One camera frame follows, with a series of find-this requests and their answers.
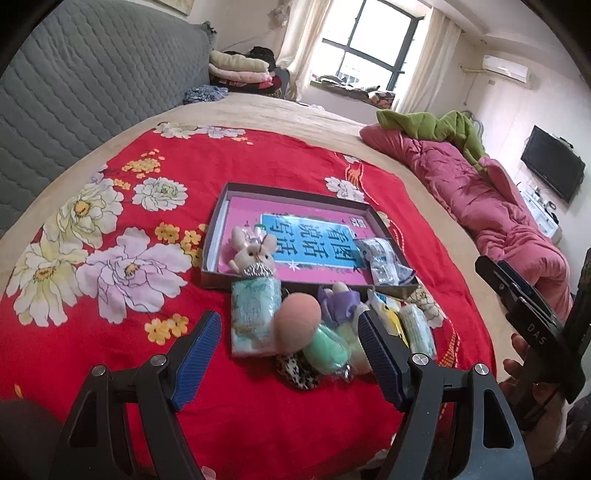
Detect pink picture book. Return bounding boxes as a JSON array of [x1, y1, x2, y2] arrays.
[[216, 195, 378, 287]]

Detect clothes on window sill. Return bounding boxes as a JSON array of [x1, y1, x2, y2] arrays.
[[318, 74, 398, 103]]

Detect dark patterned clothing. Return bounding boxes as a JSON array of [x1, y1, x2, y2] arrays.
[[564, 401, 591, 480]]

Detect grey quilted headboard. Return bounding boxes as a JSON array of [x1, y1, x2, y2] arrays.
[[0, 0, 216, 234]]

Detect grey cardboard box tray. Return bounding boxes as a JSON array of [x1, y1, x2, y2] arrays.
[[201, 181, 419, 303]]

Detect dark framed window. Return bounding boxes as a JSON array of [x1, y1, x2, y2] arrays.
[[318, 0, 426, 93]]

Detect small green tissue pack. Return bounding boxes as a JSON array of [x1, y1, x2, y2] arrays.
[[398, 302, 437, 361]]

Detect large green tissue pack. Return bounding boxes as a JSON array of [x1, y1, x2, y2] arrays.
[[230, 277, 282, 359]]

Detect beige plush bunny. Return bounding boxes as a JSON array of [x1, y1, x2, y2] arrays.
[[228, 224, 279, 281]]

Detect clear plastic packet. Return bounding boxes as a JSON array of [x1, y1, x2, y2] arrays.
[[355, 237, 415, 287]]

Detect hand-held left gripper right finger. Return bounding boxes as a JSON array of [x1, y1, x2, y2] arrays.
[[357, 309, 532, 480]]

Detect black flat television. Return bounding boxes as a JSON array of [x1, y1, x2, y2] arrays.
[[521, 126, 586, 203]]

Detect green blanket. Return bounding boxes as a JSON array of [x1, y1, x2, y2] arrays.
[[376, 109, 490, 174]]

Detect cream curtain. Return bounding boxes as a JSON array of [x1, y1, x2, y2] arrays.
[[397, 9, 462, 114], [277, 0, 335, 100]]

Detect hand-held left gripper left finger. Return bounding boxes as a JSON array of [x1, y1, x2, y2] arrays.
[[48, 310, 223, 480]]

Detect white air conditioner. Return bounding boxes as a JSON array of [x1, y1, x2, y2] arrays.
[[480, 54, 533, 88]]

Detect purple dress plush doll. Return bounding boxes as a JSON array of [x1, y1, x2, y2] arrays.
[[318, 281, 370, 326]]

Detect mint green sponge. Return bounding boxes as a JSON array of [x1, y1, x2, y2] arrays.
[[302, 323, 354, 382]]

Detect blue crumpled cloth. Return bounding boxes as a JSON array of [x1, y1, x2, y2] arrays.
[[182, 84, 230, 106]]

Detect beige bed sheet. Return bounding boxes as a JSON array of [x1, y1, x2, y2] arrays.
[[0, 91, 525, 384]]

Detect pink quilt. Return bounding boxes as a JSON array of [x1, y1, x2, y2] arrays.
[[360, 124, 574, 325]]

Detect yellow cartoon snack packet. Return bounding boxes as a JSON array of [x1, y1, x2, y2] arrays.
[[367, 288, 410, 348]]

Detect person's right hand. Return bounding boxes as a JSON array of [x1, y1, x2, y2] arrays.
[[501, 333, 570, 462]]

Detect red floral blanket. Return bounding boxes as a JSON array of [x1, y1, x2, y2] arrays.
[[0, 121, 498, 480]]

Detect leopard print cloth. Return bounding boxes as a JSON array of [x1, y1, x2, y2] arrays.
[[276, 351, 324, 391]]

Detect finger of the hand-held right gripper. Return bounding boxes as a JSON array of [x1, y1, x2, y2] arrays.
[[496, 260, 539, 305], [475, 255, 525, 308]]

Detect pale yellow sponge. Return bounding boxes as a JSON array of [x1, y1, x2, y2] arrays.
[[339, 323, 373, 376]]

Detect white television cabinet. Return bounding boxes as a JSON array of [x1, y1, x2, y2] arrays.
[[518, 182, 562, 246]]

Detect peach makeup sponge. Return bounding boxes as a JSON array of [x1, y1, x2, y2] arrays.
[[274, 295, 322, 357]]

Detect beige folded blanket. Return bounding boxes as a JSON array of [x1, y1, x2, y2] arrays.
[[210, 50, 271, 75]]

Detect black bag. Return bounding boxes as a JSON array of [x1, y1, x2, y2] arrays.
[[248, 46, 279, 71]]

